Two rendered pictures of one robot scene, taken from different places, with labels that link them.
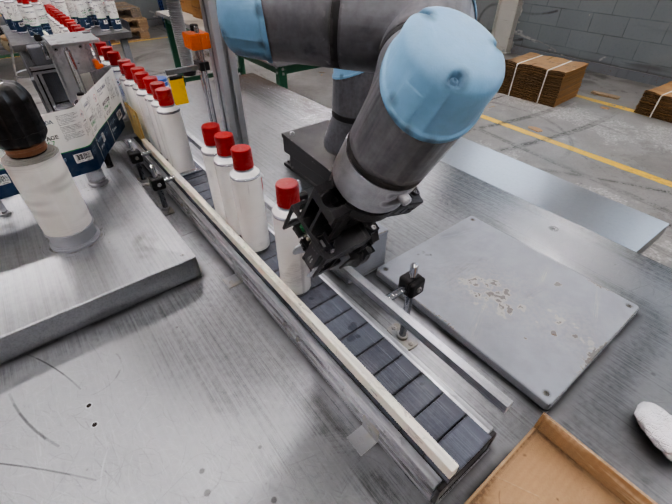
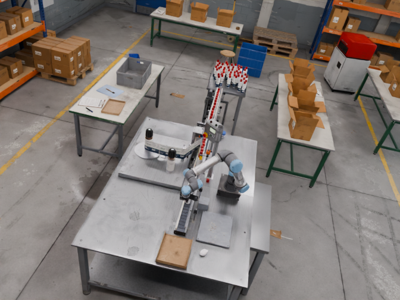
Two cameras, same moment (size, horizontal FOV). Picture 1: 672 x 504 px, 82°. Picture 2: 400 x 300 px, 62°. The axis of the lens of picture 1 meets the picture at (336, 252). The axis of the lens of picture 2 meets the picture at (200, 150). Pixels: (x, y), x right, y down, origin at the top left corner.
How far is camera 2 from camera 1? 271 cm
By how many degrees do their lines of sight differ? 32
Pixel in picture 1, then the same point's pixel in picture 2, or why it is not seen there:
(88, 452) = (150, 200)
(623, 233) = (255, 244)
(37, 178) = (169, 162)
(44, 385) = (151, 190)
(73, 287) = (163, 179)
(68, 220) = (169, 169)
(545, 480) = (186, 242)
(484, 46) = (187, 190)
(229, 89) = not seen: hidden behind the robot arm
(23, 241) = (163, 166)
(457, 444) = (180, 229)
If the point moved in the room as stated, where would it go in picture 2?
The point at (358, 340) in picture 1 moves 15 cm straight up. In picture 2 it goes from (185, 213) to (187, 203)
